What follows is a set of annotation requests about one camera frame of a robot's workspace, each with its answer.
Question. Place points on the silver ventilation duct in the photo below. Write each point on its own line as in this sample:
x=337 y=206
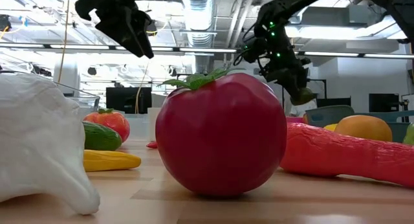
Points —
x=198 y=17

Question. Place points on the person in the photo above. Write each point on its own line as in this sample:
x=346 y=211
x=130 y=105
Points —
x=310 y=109

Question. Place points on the black monitor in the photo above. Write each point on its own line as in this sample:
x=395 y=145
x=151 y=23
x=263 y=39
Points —
x=336 y=102
x=383 y=102

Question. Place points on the orange carrot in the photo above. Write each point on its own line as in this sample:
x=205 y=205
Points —
x=339 y=152

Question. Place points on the dark green avocado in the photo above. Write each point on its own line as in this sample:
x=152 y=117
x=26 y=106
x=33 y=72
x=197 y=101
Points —
x=305 y=96

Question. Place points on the yellow lemon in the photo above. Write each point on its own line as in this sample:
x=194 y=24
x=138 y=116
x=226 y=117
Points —
x=330 y=127

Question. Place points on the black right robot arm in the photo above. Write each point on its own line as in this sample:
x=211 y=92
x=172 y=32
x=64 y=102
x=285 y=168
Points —
x=291 y=4

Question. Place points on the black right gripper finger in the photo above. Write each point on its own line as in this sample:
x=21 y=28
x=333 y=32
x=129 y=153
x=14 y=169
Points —
x=292 y=93
x=306 y=83

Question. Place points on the yellow toy banana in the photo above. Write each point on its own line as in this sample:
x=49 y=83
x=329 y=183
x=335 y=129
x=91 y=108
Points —
x=110 y=160

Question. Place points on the teal plastic bin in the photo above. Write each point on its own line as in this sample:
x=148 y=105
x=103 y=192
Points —
x=326 y=115

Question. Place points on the orange fruit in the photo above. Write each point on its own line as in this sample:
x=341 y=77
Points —
x=363 y=128

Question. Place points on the long ceiling light strip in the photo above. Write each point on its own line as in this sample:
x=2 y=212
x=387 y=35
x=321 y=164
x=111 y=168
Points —
x=81 y=47
x=339 y=54

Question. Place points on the white garlic bulb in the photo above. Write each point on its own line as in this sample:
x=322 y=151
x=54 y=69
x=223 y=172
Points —
x=39 y=136

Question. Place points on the orange tomato with green leaves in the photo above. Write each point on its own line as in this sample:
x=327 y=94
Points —
x=111 y=123

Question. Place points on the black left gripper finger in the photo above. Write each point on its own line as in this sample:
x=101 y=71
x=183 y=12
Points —
x=123 y=39
x=139 y=29

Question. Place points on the red tomato with green leaves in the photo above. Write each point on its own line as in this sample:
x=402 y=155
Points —
x=220 y=136

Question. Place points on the red chili pepper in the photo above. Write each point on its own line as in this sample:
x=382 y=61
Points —
x=152 y=145

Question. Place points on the large black screen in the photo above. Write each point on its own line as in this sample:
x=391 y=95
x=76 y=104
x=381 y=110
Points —
x=126 y=99

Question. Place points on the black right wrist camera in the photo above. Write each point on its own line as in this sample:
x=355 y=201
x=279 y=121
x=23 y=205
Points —
x=249 y=52

